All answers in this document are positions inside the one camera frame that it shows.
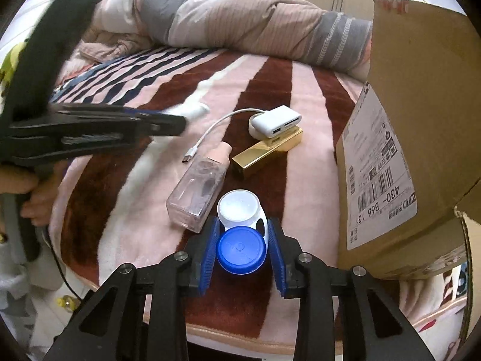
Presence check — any clear bottle with pink cap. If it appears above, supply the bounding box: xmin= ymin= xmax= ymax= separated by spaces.
xmin=166 ymin=141 xmax=231 ymax=234

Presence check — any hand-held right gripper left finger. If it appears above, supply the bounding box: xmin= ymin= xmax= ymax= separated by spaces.
xmin=44 ymin=216 xmax=222 ymax=361

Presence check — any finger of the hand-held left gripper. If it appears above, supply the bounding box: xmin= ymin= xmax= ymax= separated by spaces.
xmin=48 ymin=102 xmax=163 ymax=122
xmin=56 ymin=115 xmax=188 ymax=151

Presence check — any person's left hand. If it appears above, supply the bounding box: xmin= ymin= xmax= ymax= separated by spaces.
xmin=0 ymin=159 xmax=70 ymax=231

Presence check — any pink grey striped quilt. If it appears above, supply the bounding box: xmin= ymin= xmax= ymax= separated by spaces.
xmin=81 ymin=0 xmax=373 ymax=80

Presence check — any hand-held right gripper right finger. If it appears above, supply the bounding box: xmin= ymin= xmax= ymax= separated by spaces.
xmin=266 ymin=217 xmax=437 ymax=361

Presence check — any cardboard box with shipping label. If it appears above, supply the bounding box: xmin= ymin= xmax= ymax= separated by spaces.
xmin=335 ymin=0 xmax=481 ymax=347

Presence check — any yellow green printed cloth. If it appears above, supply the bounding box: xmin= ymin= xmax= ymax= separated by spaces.
xmin=0 ymin=41 xmax=28 ymax=96

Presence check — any white and blue contact lens case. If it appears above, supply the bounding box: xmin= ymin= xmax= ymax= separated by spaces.
xmin=216 ymin=190 xmax=270 ymax=274

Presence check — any small white tube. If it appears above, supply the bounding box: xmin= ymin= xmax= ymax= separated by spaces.
xmin=161 ymin=101 xmax=210 ymax=122

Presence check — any white adapter hub with cable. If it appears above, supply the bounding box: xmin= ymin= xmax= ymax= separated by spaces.
xmin=182 ymin=106 xmax=302 ymax=165

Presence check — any gold bar shaped box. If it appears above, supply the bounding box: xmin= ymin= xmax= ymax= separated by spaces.
xmin=231 ymin=126 xmax=304 ymax=181

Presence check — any brown pink striped blanket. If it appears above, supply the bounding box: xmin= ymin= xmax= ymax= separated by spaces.
xmin=51 ymin=47 xmax=470 ymax=348

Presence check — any small yellow object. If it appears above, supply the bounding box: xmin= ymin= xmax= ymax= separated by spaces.
xmin=56 ymin=295 xmax=82 ymax=311

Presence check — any black cable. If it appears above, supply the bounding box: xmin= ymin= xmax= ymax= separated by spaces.
xmin=41 ymin=229 xmax=91 ymax=302

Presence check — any navy pink striped cloth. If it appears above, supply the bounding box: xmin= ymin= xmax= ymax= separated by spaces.
xmin=51 ymin=47 xmax=216 ymax=106

